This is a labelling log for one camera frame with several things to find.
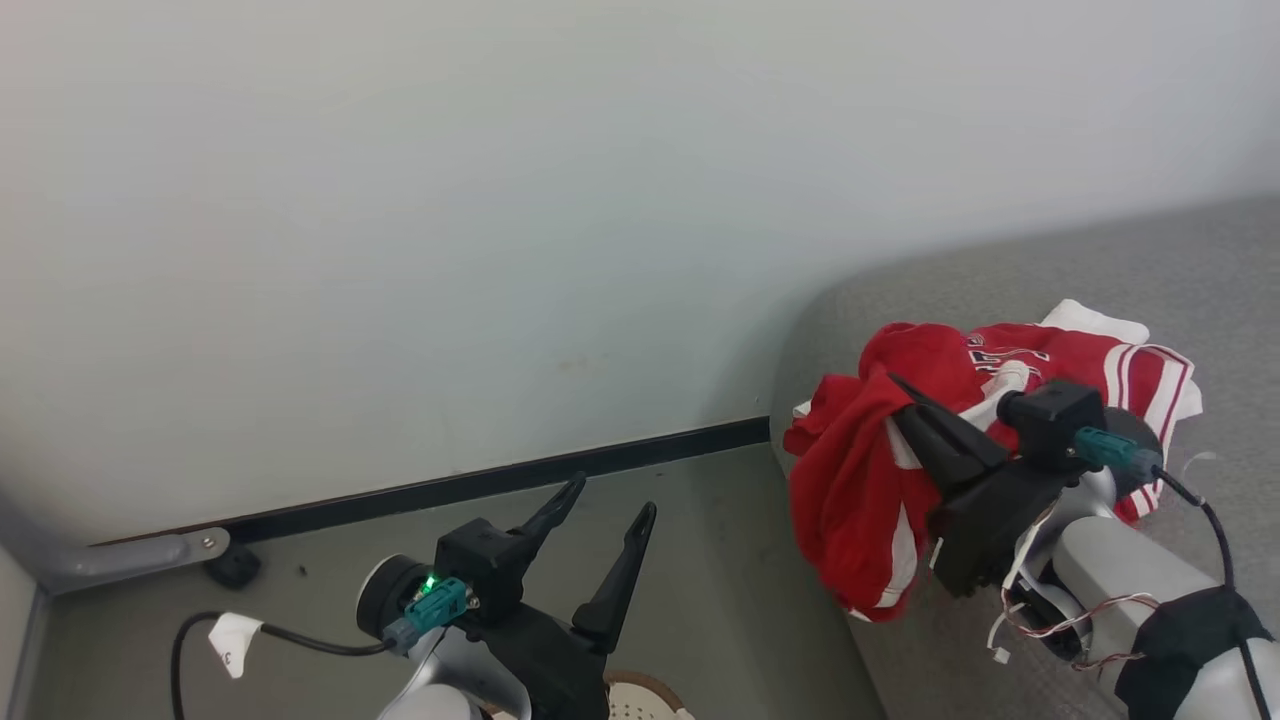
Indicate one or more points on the black rubber door stop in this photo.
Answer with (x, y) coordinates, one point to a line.
(235, 568)

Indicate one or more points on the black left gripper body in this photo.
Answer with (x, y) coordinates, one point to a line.
(560, 670)

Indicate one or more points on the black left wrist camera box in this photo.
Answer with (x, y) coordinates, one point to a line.
(480, 560)

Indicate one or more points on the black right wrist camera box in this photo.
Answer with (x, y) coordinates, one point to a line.
(1055, 415)

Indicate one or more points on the teal right camera connector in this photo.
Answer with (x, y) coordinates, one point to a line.
(1110, 450)

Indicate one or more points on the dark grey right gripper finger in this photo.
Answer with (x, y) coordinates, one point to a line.
(950, 430)
(940, 460)

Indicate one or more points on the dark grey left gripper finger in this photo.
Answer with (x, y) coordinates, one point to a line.
(620, 580)
(550, 525)

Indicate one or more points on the red sports jersey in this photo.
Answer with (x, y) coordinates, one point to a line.
(850, 480)

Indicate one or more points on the teal left camera connector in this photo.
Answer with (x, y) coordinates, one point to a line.
(435, 610)

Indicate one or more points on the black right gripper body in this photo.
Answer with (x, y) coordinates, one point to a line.
(985, 530)

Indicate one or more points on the black baseboard strip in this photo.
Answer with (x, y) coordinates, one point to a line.
(500, 480)

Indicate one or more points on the grey fabric sofa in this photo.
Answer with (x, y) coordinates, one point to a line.
(1000, 290)

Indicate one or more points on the grey metal floor bracket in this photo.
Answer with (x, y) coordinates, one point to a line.
(150, 555)

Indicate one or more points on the teal camera connector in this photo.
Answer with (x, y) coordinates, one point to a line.
(435, 610)
(1110, 450)

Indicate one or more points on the white basket with wicker rim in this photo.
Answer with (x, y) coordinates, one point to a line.
(645, 700)

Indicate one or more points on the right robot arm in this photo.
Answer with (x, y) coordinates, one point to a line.
(1120, 570)

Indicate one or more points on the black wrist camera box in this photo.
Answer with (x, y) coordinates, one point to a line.
(1055, 415)
(480, 560)

